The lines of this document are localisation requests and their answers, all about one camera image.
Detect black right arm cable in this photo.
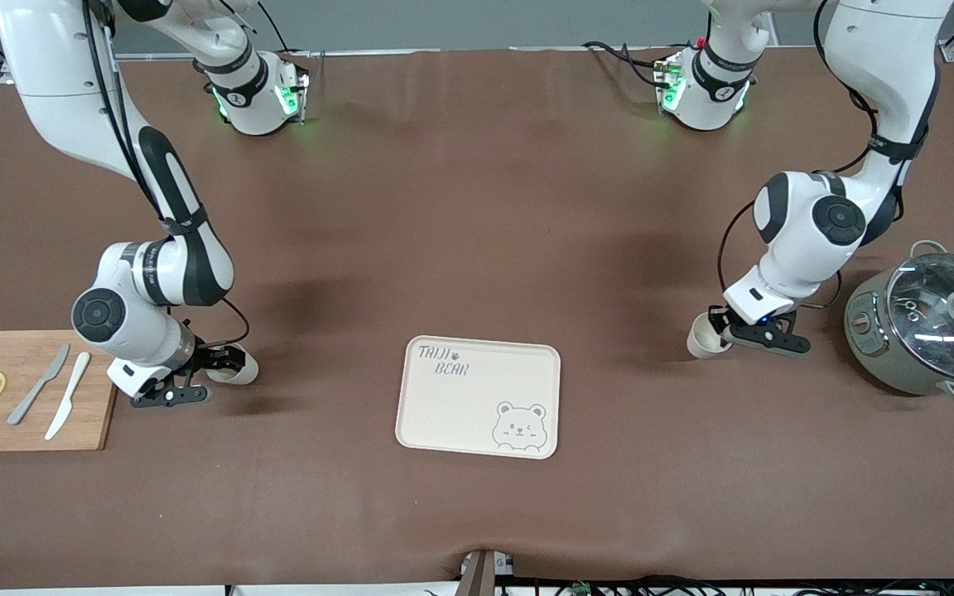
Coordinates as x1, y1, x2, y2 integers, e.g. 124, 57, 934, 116
83, 0, 252, 349

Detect black cables by arm base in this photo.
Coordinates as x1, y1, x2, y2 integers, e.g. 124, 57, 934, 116
582, 39, 671, 89

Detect white plastic knife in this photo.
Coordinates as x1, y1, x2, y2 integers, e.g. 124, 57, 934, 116
45, 352, 92, 441

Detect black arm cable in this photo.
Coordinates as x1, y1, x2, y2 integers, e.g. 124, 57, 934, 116
83, 0, 252, 349
716, 0, 942, 312

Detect grey electric cooking pot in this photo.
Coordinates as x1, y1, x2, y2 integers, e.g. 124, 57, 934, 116
844, 240, 954, 405

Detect thin black cable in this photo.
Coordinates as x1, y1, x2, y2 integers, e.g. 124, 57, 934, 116
257, 0, 295, 55

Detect wooden cutting board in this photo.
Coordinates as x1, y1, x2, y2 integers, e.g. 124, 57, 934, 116
0, 329, 130, 453

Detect grey plastic knife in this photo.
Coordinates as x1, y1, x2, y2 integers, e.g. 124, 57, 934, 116
7, 344, 71, 426

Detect brown table mat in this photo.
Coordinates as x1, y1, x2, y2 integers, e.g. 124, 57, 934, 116
0, 46, 954, 590

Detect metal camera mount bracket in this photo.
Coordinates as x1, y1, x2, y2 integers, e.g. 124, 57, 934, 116
456, 548, 516, 596

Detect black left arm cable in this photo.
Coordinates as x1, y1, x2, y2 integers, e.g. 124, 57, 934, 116
716, 0, 942, 312

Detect white IKEA cup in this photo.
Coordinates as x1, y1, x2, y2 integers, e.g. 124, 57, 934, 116
687, 313, 733, 359
206, 344, 260, 387

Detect glass pot lid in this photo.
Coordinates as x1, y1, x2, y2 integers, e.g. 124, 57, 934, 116
884, 252, 954, 383

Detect cream tray with bear print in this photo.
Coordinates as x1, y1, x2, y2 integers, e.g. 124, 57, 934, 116
395, 335, 561, 460

